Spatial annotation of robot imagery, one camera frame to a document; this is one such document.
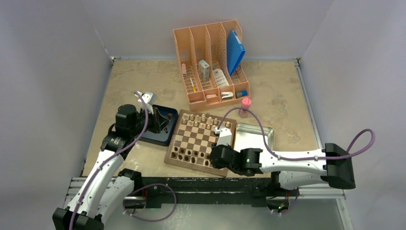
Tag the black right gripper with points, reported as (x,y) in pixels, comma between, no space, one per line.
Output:
(217,166)

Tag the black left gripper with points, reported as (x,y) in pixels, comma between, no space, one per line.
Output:
(158,121)

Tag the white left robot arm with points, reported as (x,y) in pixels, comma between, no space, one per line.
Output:
(100,195)

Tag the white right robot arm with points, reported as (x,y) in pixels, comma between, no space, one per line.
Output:
(331,165)

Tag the dark chess pieces in tray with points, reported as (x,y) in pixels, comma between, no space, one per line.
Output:
(169,116)

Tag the wooden chess board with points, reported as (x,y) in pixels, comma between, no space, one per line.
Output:
(195,142)

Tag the light chess pieces row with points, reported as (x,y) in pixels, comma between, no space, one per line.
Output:
(197,123)

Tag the dark blue tin tray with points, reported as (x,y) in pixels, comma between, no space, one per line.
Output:
(162,138)

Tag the yellow pen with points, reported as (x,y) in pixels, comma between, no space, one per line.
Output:
(192,84)

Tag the pink cap bottle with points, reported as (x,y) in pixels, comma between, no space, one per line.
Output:
(245,104)

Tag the white stapler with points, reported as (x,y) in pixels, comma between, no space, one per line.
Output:
(226,95)

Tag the blue cap glue stick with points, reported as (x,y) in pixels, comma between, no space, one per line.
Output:
(240,94)

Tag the white red small box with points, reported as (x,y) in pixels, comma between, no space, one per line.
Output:
(204,70)

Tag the white labelled packet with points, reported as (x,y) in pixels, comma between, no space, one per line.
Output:
(220,78)

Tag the orange file organizer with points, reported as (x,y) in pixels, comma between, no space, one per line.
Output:
(208,42)

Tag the blue folder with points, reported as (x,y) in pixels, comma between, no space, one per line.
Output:
(235,52)

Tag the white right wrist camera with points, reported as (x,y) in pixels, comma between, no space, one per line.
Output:
(223,135)

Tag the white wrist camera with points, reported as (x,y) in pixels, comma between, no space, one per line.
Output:
(148,98)
(223,135)

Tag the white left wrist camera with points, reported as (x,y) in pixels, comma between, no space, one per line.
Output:
(148,98)

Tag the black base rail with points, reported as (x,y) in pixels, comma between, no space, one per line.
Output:
(256,192)

